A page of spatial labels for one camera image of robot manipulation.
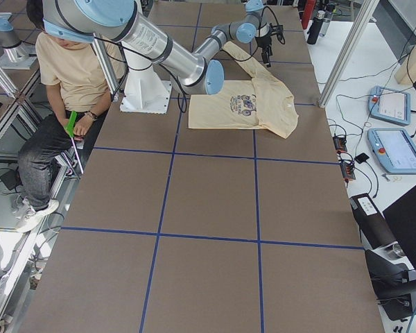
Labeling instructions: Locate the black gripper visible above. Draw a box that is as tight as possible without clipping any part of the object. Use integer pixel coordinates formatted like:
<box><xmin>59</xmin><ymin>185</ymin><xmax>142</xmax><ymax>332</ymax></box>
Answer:
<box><xmin>255</xmin><ymin>34</ymin><xmax>272</xmax><ymax>67</ymax></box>

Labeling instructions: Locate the red water bottle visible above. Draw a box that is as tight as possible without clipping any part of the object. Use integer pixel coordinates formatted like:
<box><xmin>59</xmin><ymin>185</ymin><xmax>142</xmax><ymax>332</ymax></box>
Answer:
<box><xmin>301</xmin><ymin>0</ymin><xmax>316</xmax><ymax>30</ymax></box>

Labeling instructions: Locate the aluminium frame post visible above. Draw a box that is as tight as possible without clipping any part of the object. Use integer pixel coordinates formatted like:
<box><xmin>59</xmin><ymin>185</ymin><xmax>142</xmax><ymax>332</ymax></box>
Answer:
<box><xmin>318</xmin><ymin>0</ymin><xmax>379</xmax><ymax>108</ymax></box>

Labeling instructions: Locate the far blue teach pendant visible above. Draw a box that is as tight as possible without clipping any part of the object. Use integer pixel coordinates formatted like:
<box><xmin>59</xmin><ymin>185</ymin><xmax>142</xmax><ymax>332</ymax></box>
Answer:
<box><xmin>368</xmin><ymin>85</ymin><xmax>411</xmax><ymax>126</ymax></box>

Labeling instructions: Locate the near blue teach pendant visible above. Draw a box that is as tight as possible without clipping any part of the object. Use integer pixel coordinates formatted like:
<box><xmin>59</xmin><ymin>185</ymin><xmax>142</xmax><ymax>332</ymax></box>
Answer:
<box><xmin>367</xmin><ymin>128</ymin><xmax>416</xmax><ymax>175</ymax></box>

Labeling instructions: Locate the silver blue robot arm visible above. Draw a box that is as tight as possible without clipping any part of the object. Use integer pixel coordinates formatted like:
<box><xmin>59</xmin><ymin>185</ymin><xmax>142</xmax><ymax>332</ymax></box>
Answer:
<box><xmin>193</xmin><ymin>1</ymin><xmax>283</xmax><ymax>67</ymax></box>
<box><xmin>42</xmin><ymin>1</ymin><xmax>224</xmax><ymax>95</ymax></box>

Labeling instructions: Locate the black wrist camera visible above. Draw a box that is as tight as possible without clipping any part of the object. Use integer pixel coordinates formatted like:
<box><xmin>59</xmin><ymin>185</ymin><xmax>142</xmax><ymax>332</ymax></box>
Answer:
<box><xmin>269</xmin><ymin>23</ymin><xmax>284</xmax><ymax>36</ymax></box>

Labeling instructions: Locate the seated person beige shirt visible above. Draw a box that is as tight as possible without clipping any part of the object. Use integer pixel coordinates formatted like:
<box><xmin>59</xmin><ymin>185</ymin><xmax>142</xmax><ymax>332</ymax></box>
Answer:
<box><xmin>16</xmin><ymin>1</ymin><xmax>111</xmax><ymax>232</ymax></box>

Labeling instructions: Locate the beige long-sleeve printed shirt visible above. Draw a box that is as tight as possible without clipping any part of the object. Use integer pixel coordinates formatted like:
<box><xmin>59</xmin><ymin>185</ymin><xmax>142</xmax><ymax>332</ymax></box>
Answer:
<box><xmin>188</xmin><ymin>42</ymin><xmax>298</xmax><ymax>139</ymax></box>

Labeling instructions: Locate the blue teach pendant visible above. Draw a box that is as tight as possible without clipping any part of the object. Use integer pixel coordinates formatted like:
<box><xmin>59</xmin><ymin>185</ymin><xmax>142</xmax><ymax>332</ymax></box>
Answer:
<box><xmin>367</xmin><ymin>128</ymin><xmax>416</xmax><ymax>175</ymax></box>
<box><xmin>368</xmin><ymin>85</ymin><xmax>411</xmax><ymax>126</ymax></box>

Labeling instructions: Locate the black water bottle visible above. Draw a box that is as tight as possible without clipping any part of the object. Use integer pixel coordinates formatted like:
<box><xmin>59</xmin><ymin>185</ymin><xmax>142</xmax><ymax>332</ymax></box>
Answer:
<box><xmin>306</xmin><ymin>10</ymin><xmax>325</xmax><ymax>45</ymax></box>

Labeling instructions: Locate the black monitor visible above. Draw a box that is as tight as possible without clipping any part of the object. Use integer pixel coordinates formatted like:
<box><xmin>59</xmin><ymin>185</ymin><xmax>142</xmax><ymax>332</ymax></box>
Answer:
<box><xmin>383</xmin><ymin>187</ymin><xmax>416</xmax><ymax>269</ymax></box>

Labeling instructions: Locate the black monitor stand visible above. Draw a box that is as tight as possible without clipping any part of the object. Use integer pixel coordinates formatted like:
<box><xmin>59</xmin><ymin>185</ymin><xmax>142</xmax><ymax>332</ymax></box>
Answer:
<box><xmin>364</xmin><ymin>248</ymin><xmax>416</xmax><ymax>322</ymax></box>

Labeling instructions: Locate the green handled stick tool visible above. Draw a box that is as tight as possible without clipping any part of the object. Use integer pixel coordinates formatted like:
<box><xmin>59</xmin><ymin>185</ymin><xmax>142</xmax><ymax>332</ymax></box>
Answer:
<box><xmin>64</xmin><ymin>111</ymin><xmax>84</xmax><ymax>173</ymax></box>

